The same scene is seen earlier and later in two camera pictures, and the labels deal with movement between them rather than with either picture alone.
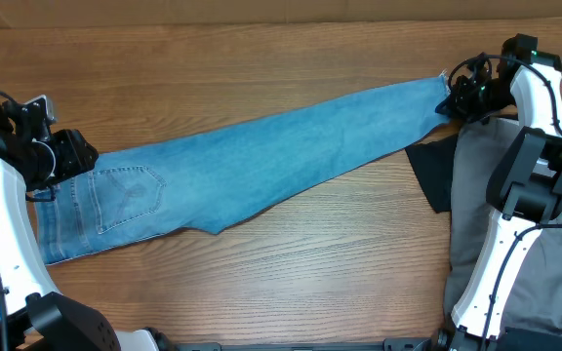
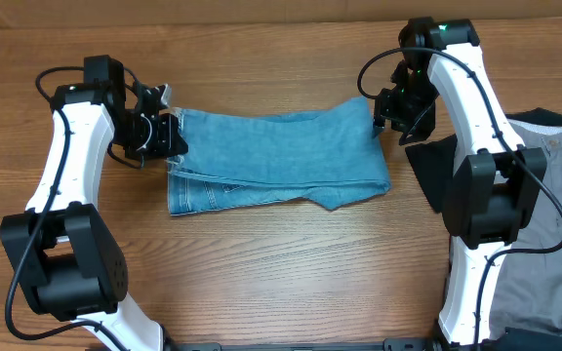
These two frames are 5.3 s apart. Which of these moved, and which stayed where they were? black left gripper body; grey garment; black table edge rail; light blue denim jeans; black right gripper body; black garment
Moved: light blue denim jeans; black left gripper body; black right gripper body
Stayed: grey garment; black table edge rail; black garment
